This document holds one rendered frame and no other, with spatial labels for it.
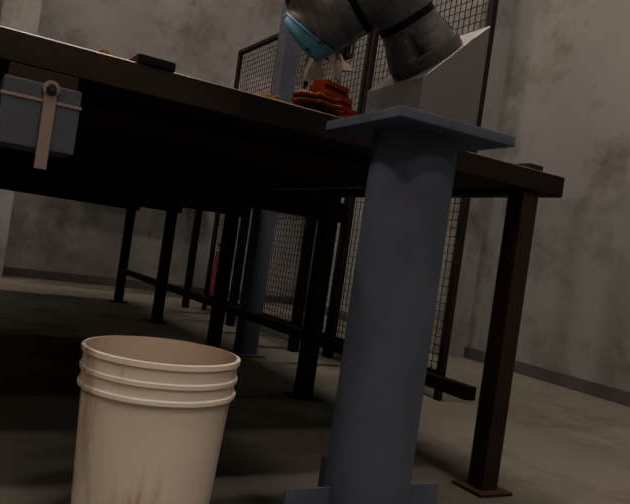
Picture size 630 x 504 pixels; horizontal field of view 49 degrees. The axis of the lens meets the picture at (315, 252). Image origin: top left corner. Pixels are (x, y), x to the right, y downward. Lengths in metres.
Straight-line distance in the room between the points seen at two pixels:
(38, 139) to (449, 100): 0.76
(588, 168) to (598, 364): 1.22
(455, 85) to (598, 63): 3.52
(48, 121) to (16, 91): 0.07
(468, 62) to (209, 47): 6.18
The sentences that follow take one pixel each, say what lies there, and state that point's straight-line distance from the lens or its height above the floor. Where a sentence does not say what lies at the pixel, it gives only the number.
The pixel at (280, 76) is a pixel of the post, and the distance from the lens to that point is 3.79.
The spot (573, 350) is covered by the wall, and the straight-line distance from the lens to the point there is 4.56.
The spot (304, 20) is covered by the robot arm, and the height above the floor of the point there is 1.03.
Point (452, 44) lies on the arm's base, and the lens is 1.38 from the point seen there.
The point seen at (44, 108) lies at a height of 0.78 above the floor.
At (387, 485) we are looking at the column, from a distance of 1.36.
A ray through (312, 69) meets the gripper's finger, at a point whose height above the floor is 1.08.
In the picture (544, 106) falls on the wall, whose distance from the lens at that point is 5.05.
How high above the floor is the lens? 0.59
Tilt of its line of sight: level
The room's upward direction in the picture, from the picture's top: 8 degrees clockwise
